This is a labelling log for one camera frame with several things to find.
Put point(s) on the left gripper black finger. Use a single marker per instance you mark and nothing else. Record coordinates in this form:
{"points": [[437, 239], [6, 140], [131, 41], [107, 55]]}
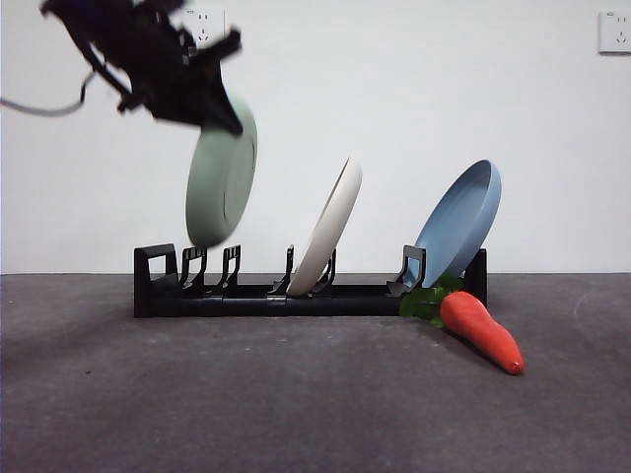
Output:
{"points": [[217, 98]]}

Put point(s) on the green plate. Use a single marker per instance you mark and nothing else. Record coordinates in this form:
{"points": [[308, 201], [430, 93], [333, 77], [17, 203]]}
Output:
{"points": [[217, 187]]}

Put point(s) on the orange carrot with green leaves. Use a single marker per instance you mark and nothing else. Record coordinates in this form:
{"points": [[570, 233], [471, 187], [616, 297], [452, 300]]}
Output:
{"points": [[479, 330]]}

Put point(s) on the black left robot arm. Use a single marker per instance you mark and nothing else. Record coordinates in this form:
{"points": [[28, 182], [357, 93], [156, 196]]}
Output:
{"points": [[138, 44]]}

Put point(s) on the beige plate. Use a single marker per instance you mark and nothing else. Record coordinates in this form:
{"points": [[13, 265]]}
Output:
{"points": [[328, 226]]}

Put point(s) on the black plate rack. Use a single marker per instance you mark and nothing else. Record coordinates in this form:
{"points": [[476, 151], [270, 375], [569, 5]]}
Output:
{"points": [[236, 306]]}

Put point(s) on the blue plate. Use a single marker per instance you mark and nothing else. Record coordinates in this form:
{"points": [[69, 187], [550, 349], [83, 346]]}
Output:
{"points": [[456, 226]]}

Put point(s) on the white wall socket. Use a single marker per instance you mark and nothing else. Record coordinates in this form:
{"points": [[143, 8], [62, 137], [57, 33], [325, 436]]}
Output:
{"points": [[615, 32], [214, 22]]}

